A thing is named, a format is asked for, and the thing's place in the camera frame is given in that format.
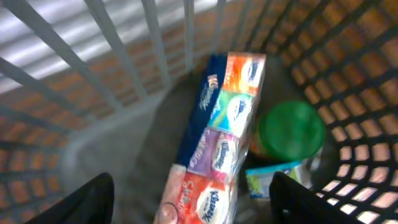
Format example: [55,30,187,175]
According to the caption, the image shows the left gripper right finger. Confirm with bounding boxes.
[269,172,361,224]

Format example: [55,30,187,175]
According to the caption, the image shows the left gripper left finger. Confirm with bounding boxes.
[26,172,114,224]

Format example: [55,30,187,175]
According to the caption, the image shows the silver top tin can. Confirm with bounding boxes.
[243,156,321,199]

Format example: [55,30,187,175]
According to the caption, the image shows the green lid glass jar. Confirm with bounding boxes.
[249,101,325,162]

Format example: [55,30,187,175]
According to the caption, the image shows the tissue pack multipack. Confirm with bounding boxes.
[154,52,267,224]

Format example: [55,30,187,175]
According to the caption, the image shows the grey plastic shopping basket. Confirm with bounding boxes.
[1,0,397,223]

